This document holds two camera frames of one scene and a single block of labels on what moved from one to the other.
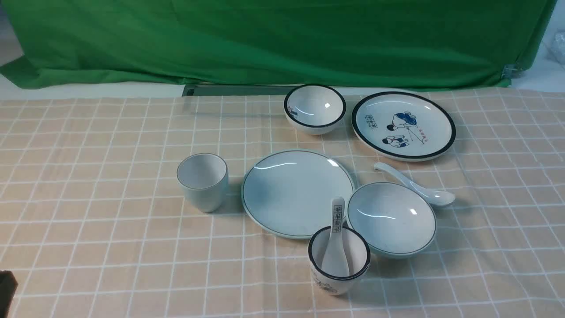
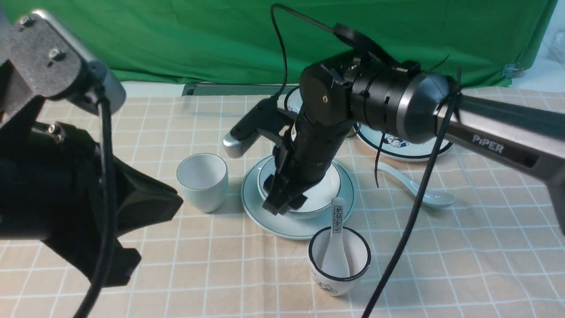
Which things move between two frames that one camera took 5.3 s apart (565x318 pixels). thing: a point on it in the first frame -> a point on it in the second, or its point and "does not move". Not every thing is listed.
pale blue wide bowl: [397, 220] -> [319, 195]
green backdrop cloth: [123, 44] does not move
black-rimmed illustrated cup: [358, 255] does not move
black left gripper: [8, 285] -> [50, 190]
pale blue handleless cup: [204, 178] does not move
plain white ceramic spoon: [437, 198] does not move
